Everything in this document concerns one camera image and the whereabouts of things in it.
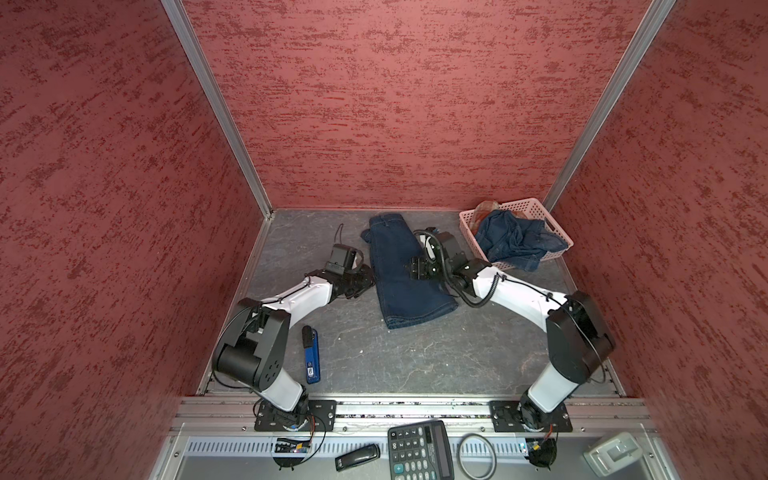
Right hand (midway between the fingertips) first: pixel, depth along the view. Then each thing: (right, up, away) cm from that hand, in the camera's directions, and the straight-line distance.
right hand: (411, 270), depth 88 cm
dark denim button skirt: (-2, -10, +3) cm, 11 cm away
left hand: (-11, -5, +3) cm, 12 cm away
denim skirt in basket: (+37, +9, +12) cm, 40 cm away
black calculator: (+1, -40, -20) cm, 45 cm away
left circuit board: (-29, -41, -17) cm, 53 cm away
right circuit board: (+31, -42, -17) cm, 55 cm away
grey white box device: (+46, -40, -21) cm, 64 cm away
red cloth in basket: (+29, +21, +21) cm, 41 cm away
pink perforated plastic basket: (+50, +22, +29) cm, 62 cm away
